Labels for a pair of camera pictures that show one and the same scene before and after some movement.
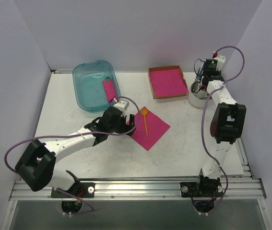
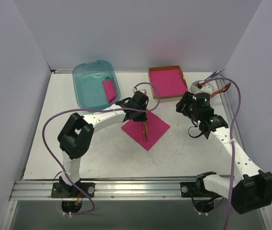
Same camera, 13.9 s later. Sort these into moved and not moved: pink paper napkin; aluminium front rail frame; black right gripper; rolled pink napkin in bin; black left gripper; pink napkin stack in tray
Moved: black left gripper; black right gripper
Not moved: rolled pink napkin in bin; pink paper napkin; aluminium front rail frame; pink napkin stack in tray
